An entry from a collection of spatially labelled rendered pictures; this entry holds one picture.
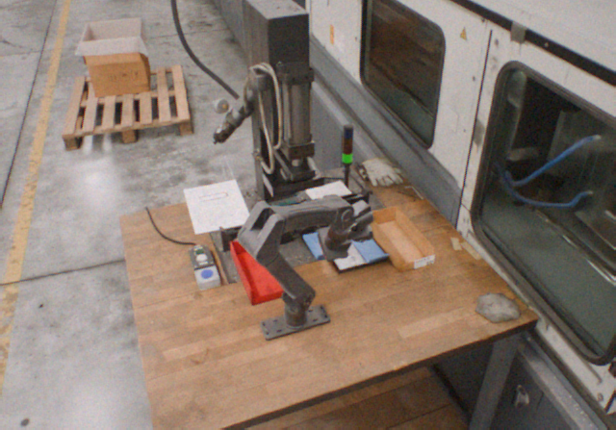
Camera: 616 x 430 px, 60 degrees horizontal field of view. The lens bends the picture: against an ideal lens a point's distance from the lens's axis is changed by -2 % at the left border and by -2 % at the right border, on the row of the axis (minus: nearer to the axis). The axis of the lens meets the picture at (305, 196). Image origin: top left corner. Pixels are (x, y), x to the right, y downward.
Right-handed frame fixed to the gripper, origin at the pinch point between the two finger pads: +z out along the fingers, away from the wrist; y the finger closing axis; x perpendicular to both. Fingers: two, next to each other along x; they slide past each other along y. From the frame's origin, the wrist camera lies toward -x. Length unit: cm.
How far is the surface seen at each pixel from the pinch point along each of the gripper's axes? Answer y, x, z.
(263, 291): -3.2, 19.8, 11.9
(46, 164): 199, 122, 215
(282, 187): 25.6, 7.7, -0.5
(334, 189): 35.2, -18.2, 23.7
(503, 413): -56, -61, 46
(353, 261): 0.4, -11.3, 10.5
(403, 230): 9.7, -34.7, 15.3
